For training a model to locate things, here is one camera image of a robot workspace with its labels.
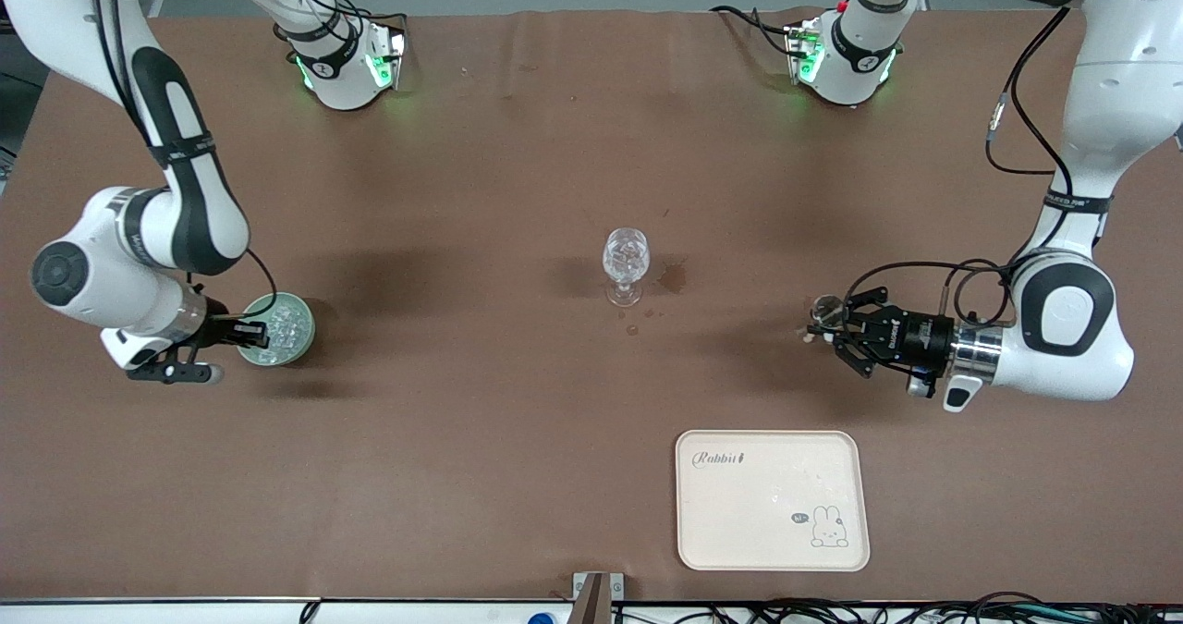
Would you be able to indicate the pale green ceramic bowl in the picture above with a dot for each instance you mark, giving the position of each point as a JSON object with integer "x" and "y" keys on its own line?
{"x": 296, "y": 351}

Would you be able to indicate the cream rabbit print tray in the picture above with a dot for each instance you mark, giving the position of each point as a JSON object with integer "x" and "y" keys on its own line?
{"x": 772, "y": 504}

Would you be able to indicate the blue cap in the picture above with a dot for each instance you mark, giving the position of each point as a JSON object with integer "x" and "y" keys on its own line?
{"x": 541, "y": 618}

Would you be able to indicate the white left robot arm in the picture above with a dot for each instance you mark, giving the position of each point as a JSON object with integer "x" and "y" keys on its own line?
{"x": 1109, "y": 97}

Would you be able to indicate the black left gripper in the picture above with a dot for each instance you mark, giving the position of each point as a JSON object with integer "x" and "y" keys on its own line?
{"x": 916, "y": 336}

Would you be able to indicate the clear ice cubes pile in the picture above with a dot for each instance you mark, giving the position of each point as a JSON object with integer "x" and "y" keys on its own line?
{"x": 288, "y": 324}

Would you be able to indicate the grey metal bracket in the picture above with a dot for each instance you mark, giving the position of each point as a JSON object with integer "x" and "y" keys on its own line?
{"x": 580, "y": 587}

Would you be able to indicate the brown post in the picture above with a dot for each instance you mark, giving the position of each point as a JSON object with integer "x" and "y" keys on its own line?
{"x": 591, "y": 607}

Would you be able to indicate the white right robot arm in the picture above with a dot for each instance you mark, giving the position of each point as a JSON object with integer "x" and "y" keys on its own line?
{"x": 102, "y": 291}

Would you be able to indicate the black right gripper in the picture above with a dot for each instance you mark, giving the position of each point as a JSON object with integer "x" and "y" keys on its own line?
{"x": 220, "y": 330}

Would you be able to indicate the white frame rail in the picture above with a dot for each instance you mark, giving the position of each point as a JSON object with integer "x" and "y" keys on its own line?
{"x": 185, "y": 613}

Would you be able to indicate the clear stemmed wine glass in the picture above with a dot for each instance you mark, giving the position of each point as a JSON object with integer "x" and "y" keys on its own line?
{"x": 626, "y": 259}

